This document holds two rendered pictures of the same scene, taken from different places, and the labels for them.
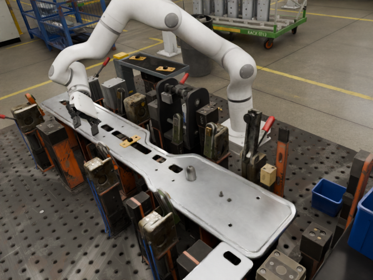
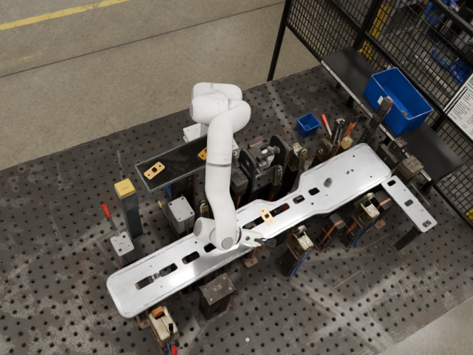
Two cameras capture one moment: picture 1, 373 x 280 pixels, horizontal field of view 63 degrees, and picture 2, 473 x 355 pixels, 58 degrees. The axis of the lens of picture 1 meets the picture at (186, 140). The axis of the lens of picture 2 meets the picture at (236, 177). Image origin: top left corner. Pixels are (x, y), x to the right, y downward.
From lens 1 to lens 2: 1.88 m
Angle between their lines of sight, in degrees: 61
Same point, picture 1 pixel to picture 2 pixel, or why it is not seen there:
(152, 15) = (243, 122)
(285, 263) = (410, 160)
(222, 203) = (354, 175)
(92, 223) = (277, 288)
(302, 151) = not seen: hidden behind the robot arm
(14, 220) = not seen: outside the picture
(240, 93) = not seen: hidden behind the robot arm
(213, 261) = (392, 191)
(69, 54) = (233, 214)
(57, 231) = (278, 320)
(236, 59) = (234, 96)
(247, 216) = (366, 166)
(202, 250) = (380, 196)
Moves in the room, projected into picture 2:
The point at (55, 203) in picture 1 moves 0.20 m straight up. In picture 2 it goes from (239, 325) to (245, 315)
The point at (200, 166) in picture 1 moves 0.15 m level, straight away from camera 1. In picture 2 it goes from (317, 175) to (286, 168)
